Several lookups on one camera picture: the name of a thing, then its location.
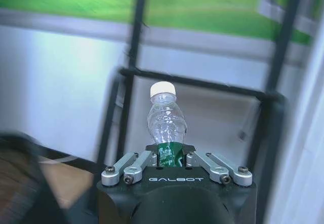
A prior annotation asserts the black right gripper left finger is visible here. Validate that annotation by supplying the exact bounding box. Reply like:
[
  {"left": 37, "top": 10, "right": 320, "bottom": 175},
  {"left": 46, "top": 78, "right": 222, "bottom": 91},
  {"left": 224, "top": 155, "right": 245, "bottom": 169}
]
[{"left": 101, "top": 144, "right": 159, "bottom": 186}]

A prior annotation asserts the clear plastic bottle green label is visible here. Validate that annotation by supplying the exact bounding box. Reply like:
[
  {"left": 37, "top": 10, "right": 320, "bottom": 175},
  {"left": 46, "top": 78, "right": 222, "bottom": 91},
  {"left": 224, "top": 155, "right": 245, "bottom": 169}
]
[{"left": 146, "top": 80, "right": 188, "bottom": 168}]

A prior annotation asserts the black metal frame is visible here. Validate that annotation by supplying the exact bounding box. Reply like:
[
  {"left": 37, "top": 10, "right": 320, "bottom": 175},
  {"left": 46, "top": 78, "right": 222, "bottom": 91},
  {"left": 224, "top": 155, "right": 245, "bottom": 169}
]
[{"left": 95, "top": 0, "right": 304, "bottom": 224}]

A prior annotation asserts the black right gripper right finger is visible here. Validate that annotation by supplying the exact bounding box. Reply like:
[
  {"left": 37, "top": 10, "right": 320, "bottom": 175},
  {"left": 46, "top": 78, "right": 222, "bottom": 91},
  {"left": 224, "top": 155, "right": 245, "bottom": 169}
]
[{"left": 182, "top": 144, "right": 254, "bottom": 186}]

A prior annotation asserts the dark trash bin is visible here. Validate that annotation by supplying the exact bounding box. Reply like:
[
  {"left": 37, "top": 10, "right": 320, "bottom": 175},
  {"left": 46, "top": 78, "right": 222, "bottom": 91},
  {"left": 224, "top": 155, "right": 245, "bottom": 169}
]
[{"left": 0, "top": 130, "right": 69, "bottom": 224}]

